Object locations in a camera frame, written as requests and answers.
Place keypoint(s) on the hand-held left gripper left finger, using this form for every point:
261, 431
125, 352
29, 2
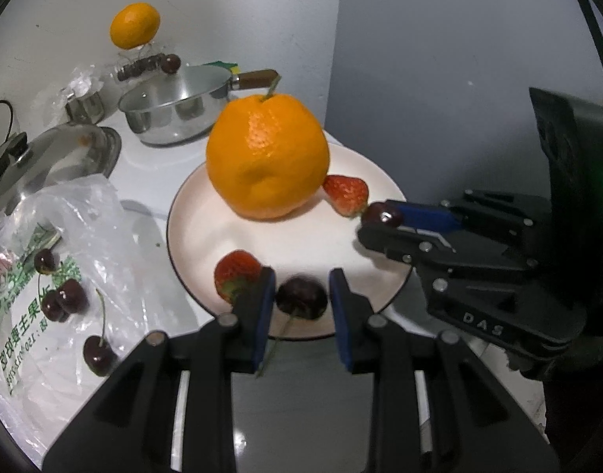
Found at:
264, 315

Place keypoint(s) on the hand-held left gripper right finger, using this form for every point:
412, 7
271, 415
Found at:
342, 315

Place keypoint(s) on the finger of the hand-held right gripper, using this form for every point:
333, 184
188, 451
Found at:
429, 217
390, 241

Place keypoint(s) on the dark red cherry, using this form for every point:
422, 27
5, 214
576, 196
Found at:
383, 214
72, 295
45, 261
301, 295
51, 309
99, 354

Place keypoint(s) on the red strawberry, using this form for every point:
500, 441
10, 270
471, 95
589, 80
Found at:
348, 194
235, 273

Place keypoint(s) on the white plate dark rim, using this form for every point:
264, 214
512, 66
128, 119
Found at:
291, 246

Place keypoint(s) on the clear printed plastic bag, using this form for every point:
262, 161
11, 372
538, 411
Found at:
134, 256

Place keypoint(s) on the large orange with stem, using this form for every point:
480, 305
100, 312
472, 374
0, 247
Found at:
267, 157

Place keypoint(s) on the green sponge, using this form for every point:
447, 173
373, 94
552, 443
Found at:
222, 65

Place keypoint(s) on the large steel lid black knob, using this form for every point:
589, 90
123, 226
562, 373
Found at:
60, 157

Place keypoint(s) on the pot lid brown knob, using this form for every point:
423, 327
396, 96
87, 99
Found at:
171, 63

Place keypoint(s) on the plastic wrapped steel cup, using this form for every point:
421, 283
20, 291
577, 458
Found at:
87, 103

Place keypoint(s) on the bunch of dark cherries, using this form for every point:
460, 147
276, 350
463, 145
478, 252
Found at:
141, 66

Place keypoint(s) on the clear glass jar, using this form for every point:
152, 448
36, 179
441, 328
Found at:
144, 59

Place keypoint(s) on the small orange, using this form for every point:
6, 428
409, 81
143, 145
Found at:
134, 24

